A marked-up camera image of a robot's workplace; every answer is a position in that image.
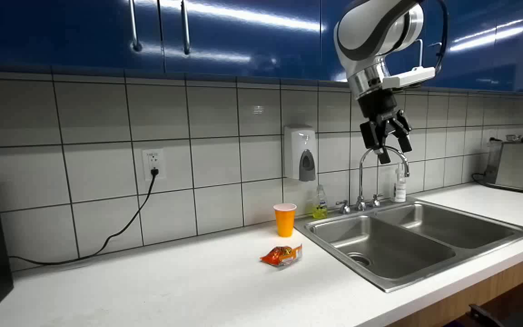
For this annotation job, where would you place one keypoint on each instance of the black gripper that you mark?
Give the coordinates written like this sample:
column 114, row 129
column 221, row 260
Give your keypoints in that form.
column 382, row 117

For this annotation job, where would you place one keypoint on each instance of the orange Cheetos snack packet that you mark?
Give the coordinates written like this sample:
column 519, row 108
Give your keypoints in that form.
column 283, row 257

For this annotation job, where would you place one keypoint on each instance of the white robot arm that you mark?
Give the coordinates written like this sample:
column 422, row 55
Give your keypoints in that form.
column 368, row 31

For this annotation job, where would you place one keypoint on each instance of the white bottle behind sink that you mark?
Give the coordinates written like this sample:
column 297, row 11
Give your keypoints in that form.
column 401, row 188

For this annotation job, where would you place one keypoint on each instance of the chrome sink faucet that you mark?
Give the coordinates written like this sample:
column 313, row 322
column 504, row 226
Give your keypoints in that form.
column 375, row 184

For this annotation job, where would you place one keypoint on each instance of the stainless steel double sink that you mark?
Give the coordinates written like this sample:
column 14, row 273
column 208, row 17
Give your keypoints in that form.
column 404, row 244

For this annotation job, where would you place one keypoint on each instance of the green dish soap bottle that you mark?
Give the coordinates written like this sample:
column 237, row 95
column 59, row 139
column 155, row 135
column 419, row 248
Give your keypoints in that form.
column 321, row 209

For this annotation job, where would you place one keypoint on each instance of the orange plastic cup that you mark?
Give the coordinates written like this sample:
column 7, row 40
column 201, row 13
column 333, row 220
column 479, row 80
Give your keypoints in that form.
column 286, row 215

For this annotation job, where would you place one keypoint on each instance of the silver coffee machine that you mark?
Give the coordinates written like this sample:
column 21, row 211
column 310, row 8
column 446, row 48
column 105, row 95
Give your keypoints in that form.
column 506, row 166

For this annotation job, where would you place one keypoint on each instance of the blue upper cabinets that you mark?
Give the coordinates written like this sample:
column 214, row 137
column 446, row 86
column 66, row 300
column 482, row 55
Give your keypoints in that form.
column 479, row 44

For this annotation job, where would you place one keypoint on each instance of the black chair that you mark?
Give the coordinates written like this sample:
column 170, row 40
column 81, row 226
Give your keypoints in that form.
column 481, row 317

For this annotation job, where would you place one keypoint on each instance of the white wall soap dispenser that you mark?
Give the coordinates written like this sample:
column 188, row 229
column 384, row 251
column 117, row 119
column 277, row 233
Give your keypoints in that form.
column 301, row 153

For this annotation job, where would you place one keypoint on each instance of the white wall power outlet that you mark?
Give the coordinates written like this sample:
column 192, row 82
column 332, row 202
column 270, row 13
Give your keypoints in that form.
column 154, row 164

